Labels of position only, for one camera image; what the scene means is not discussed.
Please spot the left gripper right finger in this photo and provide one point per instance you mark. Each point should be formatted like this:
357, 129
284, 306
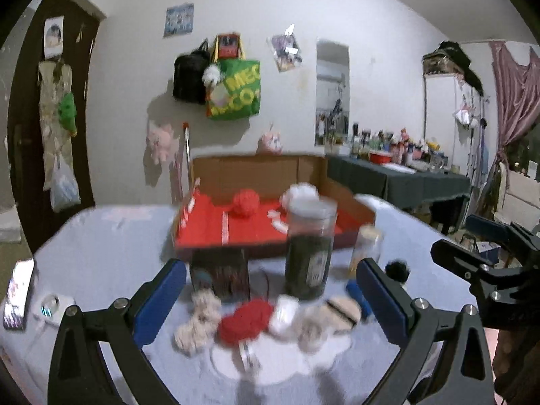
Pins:
443, 356

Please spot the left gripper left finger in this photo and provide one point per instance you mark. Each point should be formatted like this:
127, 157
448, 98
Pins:
78, 373

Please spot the black fuzzy pompom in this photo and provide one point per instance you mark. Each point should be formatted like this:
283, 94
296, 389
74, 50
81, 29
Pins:
397, 271

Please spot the blue cloth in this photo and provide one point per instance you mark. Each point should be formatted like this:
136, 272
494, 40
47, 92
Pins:
353, 290

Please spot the cream knitted scrunchie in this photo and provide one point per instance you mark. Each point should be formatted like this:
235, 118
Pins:
193, 336

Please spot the white fluffy star bunny keychain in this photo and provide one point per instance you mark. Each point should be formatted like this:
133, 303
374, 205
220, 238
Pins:
313, 327

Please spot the red plush bunny coaster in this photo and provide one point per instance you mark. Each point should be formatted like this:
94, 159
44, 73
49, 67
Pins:
246, 323

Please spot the white cloth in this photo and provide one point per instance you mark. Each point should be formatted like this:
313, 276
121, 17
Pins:
281, 322

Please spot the white tissue sheet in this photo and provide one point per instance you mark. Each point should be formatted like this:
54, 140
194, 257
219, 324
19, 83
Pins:
278, 360

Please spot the white mesh bath pouf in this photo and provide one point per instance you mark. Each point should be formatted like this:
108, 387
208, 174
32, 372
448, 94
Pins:
298, 191

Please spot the red foam net sleeve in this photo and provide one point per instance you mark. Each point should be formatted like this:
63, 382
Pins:
245, 203

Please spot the beige powder puff black band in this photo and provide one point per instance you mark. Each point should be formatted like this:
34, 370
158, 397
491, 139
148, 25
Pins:
343, 314

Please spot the smartphone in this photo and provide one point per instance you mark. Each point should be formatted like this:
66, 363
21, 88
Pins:
15, 308

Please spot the small jar gold capsules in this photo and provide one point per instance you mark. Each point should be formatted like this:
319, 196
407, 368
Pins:
368, 245

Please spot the dark green covered table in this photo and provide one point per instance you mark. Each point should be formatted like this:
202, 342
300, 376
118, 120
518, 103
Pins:
404, 191

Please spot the dark square box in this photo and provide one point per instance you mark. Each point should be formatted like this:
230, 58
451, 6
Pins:
224, 270

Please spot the white plastic bag on door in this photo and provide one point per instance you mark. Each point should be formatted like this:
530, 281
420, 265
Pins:
64, 189

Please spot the red bowl on table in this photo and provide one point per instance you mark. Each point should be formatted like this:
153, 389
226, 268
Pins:
380, 157

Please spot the light blue fleece blanket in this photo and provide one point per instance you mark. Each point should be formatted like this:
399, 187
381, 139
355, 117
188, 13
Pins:
107, 253

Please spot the white wardrobe cabinet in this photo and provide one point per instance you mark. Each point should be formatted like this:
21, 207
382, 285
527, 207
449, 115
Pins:
452, 120

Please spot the large glass jar metal lid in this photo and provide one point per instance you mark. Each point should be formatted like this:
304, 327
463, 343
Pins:
310, 238

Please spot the pink curtain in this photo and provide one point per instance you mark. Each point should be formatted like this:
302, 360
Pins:
517, 91

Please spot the cardboard box red interior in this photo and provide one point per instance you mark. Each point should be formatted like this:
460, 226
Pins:
205, 219

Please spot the pink plush toy left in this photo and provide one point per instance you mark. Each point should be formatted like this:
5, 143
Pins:
160, 142

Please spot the pink plush toy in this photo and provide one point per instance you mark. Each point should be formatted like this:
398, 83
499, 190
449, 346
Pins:
270, 142
160, 142

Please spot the green plush toy on door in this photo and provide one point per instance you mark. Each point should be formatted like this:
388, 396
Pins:
67, 114

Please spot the pink plush toy right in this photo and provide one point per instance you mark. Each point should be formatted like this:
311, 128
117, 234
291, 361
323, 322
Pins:
270, 142

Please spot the black hanging bag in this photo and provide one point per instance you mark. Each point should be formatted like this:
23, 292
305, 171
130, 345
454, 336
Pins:
188, 72

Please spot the green tote bag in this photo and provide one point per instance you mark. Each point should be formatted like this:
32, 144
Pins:
238, 95

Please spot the white plush on bag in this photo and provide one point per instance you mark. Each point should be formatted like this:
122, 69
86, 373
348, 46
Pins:
211, 76

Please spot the wall mirror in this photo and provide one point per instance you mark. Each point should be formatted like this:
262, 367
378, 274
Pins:
332, 116

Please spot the photo poster on wall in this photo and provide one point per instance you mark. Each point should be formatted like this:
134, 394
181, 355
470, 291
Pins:
286, 52

